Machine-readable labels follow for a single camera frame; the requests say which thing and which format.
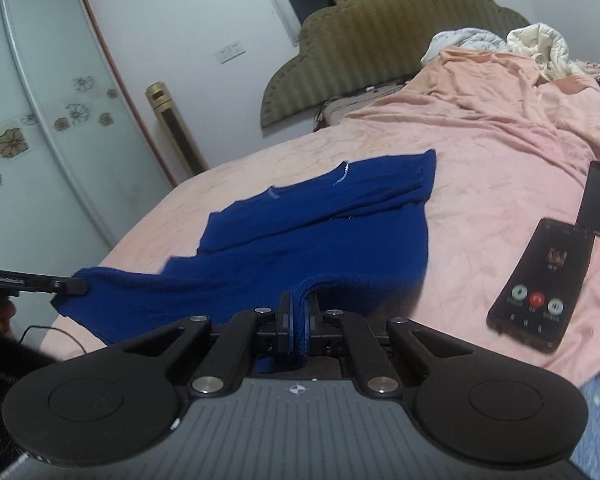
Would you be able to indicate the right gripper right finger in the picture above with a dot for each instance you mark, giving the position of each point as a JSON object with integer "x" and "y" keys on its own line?
{"x": 472, "y": 403}

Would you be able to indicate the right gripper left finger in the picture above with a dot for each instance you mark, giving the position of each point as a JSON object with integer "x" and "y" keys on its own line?
{"x": 117, "y": 402}

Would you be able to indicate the blue beaded sweater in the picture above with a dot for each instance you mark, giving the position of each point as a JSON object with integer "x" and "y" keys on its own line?
{"x": 352, "y": 239}

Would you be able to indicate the person's left hand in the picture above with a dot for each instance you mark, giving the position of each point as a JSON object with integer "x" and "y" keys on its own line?
{"x": 7, "y": 312}

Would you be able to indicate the black smartphone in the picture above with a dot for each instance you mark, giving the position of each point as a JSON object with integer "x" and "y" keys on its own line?
{"x": 537, "y": 302}

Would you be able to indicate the glass wardrobe door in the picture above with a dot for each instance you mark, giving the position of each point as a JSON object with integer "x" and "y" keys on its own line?
{"x": 76, "y": 172}

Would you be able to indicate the gold tower fan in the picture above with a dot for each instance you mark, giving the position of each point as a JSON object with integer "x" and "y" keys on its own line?
{"x": 173, "y": 125}

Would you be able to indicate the orange blanket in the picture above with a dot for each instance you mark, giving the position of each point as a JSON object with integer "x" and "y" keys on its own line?
{"x": 501, "y": 96}

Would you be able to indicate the patterned pillow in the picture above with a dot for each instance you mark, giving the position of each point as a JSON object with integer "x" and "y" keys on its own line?
{"x": 332, "y": 111}

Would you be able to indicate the cream crumpled duvet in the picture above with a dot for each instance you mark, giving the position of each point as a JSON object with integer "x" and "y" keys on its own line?
{"x": 547, "y": 48}

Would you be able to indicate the olive green headboard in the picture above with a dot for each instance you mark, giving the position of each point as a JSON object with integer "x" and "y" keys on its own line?
{"x": 354, "y": 44}

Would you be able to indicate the white wall sockets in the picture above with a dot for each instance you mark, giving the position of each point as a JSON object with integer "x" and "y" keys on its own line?
{"x": 229, "y": 52}

